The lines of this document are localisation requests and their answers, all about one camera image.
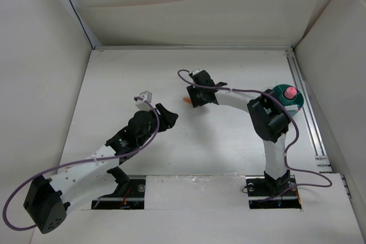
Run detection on pink rubber eraser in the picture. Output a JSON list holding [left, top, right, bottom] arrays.
[[284, 86, 297, 100]]

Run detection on blue capped white pen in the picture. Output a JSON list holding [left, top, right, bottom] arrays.
[[285, 105, 300, 113]]

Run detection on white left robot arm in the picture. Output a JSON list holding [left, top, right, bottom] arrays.
[[23, 103, 178, 234]]

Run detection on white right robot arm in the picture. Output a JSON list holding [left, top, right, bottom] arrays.
[[187, 69, 290, 195]]

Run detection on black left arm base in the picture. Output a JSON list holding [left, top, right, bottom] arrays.
[[91, 167, 146, 210]]

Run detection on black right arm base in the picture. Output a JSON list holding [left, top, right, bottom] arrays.
[[241, 175, 302, 210]]

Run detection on teal round divided container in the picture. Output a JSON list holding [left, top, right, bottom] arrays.
[[272, 84, 304, 117]]

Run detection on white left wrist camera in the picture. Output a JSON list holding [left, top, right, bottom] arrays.
[[134, 91, 152, 111]]

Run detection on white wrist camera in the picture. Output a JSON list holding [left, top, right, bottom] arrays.
[[189, 69, 201, 77], [134, 91, 152, 111]]

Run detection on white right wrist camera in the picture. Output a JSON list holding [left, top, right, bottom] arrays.
[[189, 69, 201, 77]]

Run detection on aluminium side rail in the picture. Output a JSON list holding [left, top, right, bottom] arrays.
[[285, 49, 331, 173]]

